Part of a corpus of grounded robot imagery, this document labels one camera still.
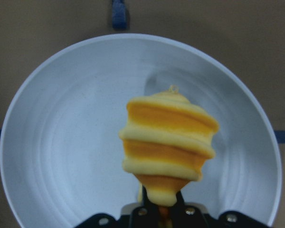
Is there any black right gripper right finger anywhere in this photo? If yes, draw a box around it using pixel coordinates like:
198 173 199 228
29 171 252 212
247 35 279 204
173 192 268 228

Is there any light blue plate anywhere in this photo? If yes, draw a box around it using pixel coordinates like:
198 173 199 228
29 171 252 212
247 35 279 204
0 34 282 228

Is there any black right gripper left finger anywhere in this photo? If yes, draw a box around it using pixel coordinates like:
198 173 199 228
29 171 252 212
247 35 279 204
76 202 159 228

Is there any yellow croissant bread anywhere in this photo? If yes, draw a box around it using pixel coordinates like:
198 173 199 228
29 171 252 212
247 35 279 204
119 85 219 207

